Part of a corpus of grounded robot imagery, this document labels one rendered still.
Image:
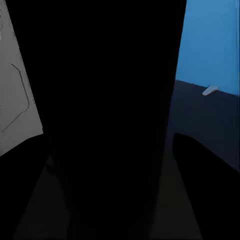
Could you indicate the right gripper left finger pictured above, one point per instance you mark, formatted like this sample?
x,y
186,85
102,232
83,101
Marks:
x,y
20,169

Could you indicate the monitor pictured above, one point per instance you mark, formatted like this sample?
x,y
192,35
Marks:
x,y
96,77

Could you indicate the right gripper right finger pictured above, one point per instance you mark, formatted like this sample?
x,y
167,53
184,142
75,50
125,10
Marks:
x,y
213,188

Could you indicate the room divider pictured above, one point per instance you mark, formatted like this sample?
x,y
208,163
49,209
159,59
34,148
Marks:
x,y
209,53

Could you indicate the desk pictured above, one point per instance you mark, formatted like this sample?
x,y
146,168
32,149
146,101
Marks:
x,y
213,120

